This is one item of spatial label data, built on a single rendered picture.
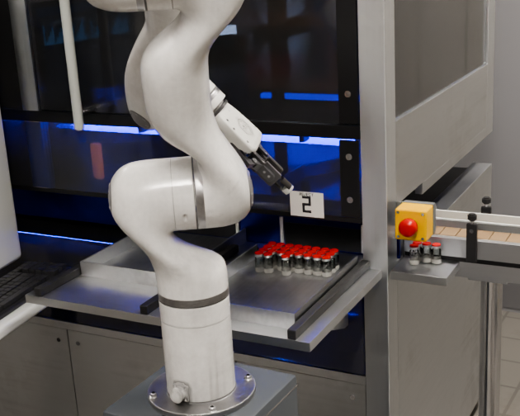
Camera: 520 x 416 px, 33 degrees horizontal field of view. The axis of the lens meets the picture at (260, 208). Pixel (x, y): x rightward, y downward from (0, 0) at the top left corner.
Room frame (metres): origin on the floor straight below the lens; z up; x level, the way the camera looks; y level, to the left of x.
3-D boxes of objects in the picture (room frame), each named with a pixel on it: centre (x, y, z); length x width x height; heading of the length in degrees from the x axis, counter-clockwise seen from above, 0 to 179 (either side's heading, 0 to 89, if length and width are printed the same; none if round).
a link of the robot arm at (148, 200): (1.39, 0.15, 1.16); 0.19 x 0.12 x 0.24; 94
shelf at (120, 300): (1.90, 0.12, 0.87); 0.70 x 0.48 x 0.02; 62
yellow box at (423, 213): (1.87, -0.34, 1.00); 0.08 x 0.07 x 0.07; 152
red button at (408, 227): (1.83, -0.32, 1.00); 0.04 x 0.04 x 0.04; 62
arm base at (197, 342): (1.40, 0.12, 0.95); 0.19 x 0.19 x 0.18
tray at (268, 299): (1.80, -0.02, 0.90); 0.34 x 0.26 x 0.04; 152
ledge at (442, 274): (1.90, -0.38, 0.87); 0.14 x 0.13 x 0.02; 152
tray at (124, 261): (2.04, 0.23, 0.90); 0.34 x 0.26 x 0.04; 152
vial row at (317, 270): (1.89, -0.07, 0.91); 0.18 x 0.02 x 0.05; 62
